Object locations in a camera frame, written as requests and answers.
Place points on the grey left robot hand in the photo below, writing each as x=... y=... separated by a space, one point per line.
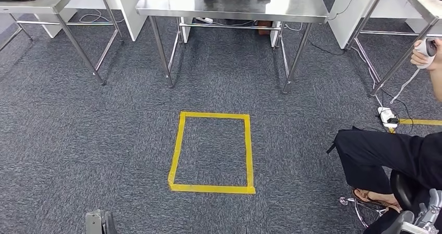
x=110 y=223

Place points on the person's right hand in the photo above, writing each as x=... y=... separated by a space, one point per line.
x=419 y=57

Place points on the white handheld controller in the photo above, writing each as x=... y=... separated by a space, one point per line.
x=428 y=49

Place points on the steel workbench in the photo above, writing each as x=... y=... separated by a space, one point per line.
x=165 y=3

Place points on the white power strip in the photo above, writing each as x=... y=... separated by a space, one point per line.
x=204 y=19
x=386 y=116

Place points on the person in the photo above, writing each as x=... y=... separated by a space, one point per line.
x=386 y=156

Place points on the black swivel stool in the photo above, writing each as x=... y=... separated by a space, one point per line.
x=402 y=187

